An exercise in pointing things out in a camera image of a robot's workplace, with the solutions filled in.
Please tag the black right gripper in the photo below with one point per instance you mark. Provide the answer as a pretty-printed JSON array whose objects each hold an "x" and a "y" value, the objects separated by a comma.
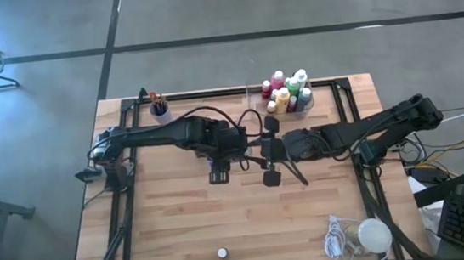
[{"x": 301, "y": 144}]

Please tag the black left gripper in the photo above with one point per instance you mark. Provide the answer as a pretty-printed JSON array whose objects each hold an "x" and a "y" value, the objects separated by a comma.
[{"x": 225, "y": 143}]

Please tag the clear plastic bin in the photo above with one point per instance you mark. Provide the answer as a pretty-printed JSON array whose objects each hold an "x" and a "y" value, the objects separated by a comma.
[{"x": 256, "y": 112}]

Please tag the small ochre paint bottle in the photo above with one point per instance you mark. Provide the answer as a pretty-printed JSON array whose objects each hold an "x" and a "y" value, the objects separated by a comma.
[{"x": 271, "y": 107}]

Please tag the large yellow paint bottle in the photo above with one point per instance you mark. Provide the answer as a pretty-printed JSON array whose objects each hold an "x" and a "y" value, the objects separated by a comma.
[{"x": 282, "y": 101}]

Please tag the long black paintbrush silver ferrule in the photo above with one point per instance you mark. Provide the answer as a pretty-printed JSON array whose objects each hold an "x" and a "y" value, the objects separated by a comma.
[{"x": 161, "y": 109}]

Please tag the large teal paint bottle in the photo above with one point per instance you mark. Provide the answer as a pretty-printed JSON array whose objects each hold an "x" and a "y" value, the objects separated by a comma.
[{"x": 304, "y": 98}]

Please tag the large pink paint bottle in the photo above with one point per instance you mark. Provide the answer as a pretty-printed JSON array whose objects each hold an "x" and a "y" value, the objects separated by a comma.
[{"x": 277, "y": 79}]

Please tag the large green paint bottle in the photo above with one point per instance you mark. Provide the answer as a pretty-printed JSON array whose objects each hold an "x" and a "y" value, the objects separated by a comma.
[{"x": 293, "y": 85}]

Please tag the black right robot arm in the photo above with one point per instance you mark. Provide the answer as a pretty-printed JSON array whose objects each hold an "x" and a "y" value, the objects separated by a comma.
[{"x": 385, "y": 121}]

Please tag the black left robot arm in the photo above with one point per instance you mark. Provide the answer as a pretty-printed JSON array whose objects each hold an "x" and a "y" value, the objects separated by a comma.
[{"x": 155, "y": 135}]

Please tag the lavender plastic cup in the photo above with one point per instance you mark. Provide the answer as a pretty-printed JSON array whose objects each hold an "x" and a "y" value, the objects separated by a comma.
[{"x": 162, "y": 118}]

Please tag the white plastic bag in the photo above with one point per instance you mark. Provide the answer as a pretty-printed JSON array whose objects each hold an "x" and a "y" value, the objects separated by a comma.
[{"x": 428, "y": 218}]

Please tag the black desk beam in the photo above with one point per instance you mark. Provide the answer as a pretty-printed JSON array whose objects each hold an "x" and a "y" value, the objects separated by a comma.
[{"x": 442, "y": 190}]

